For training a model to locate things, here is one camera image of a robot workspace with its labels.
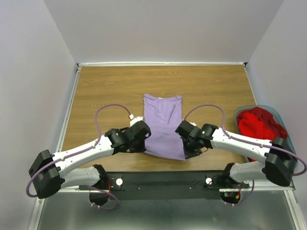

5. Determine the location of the purple t shirt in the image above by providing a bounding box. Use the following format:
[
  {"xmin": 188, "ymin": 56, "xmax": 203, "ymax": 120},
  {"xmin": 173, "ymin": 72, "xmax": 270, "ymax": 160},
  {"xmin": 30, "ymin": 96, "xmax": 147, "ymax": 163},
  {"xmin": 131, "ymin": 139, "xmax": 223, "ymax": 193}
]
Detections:
[{"xmin": 143, "ymin": 94, "xmax": 186, "ymax": 161}]

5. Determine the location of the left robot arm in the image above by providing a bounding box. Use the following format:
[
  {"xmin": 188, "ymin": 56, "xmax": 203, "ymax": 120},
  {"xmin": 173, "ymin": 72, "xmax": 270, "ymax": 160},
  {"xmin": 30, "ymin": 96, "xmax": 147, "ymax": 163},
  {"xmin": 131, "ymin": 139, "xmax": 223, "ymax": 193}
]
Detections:
[{"xmin": 28, "ymin": 120, "xmax": 151, "ymax": 199}]

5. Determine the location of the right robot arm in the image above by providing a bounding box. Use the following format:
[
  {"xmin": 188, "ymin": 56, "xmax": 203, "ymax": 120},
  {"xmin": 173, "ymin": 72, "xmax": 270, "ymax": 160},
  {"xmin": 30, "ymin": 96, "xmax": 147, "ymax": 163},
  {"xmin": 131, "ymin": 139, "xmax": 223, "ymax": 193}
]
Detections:
[{"xmin": 175, "ymin": 120, "xmax": 297, "ymax": 188}]

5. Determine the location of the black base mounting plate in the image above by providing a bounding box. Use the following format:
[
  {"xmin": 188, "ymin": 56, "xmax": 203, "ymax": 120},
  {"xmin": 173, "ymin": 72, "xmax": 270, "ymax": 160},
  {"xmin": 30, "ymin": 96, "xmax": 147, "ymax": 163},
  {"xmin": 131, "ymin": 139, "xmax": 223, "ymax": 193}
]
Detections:
[{"xmin": 79, "ymin": 170, "xmax": 250, "ymax": 204}]

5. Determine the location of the teal plastic basket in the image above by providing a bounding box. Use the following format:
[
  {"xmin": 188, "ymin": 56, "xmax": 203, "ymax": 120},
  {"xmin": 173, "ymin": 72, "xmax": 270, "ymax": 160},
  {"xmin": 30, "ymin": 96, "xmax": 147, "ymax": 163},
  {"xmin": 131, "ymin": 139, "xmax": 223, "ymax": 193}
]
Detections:
[{"xmin": 234, "ymin": 104, "xmax": 299, "ymax": 166}]

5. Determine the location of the dark red t shirt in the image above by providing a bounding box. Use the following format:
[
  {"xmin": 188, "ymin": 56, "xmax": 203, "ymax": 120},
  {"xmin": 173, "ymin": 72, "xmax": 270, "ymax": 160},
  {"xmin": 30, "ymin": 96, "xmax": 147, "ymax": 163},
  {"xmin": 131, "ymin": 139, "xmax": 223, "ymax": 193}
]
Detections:
[{"xmin": 261, "ymin": 106, "xmax": 288, "ymax": 140}]

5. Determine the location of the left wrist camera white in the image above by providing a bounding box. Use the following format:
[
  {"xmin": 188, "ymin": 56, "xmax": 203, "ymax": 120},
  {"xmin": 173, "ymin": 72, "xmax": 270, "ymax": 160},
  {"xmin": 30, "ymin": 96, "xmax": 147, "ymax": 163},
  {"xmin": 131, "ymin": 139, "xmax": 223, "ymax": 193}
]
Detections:
[{"xmin": 129, "ymin": 114, "xmax": 144, "ymax": 127}]

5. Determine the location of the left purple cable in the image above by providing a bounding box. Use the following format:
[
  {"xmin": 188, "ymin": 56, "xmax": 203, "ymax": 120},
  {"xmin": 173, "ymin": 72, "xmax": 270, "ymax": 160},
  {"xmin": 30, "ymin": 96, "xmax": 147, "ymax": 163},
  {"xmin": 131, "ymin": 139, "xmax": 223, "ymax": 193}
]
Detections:
[{"xmin": 25, "ymin": 103, "xmax": 135, "ymax": 211}]

